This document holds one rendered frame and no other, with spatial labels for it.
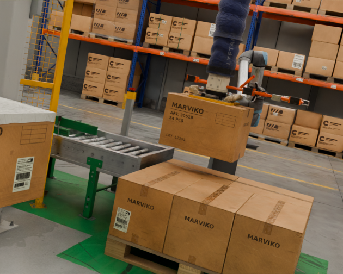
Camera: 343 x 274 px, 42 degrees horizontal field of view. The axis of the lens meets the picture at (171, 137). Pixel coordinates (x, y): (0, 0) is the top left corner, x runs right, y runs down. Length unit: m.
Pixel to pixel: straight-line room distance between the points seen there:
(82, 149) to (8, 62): 0.97
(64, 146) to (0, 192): 1.79
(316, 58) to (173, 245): 8.22
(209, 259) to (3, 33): 1.90
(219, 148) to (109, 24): 8.69
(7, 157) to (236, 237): 1.45
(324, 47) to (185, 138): 7.57
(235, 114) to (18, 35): 1.56
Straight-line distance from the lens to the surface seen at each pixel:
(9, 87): 3.09
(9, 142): 1.91
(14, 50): 3.07
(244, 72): 3.95
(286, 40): 11.99
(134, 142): 4.10
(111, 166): 3.50
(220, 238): 2.79
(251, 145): 4.19
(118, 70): 11.58
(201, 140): 3.35
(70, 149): 3.67
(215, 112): 3.31
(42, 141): 2.05
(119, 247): 3.07
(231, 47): 3.44
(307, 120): 11.10
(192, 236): 2.84
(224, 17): 3.45
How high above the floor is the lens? 1.33
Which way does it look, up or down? 9 degrees down
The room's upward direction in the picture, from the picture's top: 11 degrees clockwise
